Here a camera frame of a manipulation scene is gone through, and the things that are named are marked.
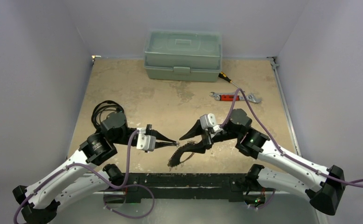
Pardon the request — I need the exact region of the silver metal key holder plate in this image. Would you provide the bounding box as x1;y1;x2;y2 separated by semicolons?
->
167;141;197;171

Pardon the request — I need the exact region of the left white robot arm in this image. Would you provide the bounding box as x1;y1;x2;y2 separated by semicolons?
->
13;111;177;224

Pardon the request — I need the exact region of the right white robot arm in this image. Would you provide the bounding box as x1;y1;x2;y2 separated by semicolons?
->
180;109;346;216

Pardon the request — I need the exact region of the silver open-end wrench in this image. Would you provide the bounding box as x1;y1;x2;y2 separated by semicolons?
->
209;92;235;98

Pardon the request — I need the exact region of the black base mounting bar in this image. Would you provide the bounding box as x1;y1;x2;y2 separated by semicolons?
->
92;172;276;204

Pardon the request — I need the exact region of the black yellow screwdriver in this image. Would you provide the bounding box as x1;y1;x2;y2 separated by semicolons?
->
218;71;240;93

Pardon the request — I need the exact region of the green plastic toolbox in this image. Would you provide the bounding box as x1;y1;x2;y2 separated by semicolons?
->
144;30;223;82

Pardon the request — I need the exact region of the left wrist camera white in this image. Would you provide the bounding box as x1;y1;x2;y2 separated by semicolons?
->
136;128;156;152

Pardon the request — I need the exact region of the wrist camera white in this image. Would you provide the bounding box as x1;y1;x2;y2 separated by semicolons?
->
136;128;156;152
199;113;223;134

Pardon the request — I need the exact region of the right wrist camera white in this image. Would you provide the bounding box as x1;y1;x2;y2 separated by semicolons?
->
199;113;223;134

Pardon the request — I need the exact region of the red handled adjustable wrench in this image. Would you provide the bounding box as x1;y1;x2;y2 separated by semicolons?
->
214;94;261;104

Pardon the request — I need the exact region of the coiled black cable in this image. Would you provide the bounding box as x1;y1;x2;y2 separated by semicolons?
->
91;100;125;127

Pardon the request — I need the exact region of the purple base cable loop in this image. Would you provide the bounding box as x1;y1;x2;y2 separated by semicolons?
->
103;185;155;219

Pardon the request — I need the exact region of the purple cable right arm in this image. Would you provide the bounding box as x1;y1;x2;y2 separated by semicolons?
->
220;88;363;188

